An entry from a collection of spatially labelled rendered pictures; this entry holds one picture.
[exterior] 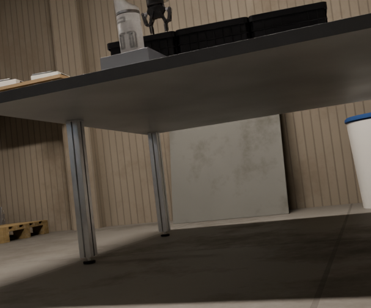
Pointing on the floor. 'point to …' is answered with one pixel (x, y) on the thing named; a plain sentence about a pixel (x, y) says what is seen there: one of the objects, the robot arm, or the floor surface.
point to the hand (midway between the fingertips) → (159, 30)
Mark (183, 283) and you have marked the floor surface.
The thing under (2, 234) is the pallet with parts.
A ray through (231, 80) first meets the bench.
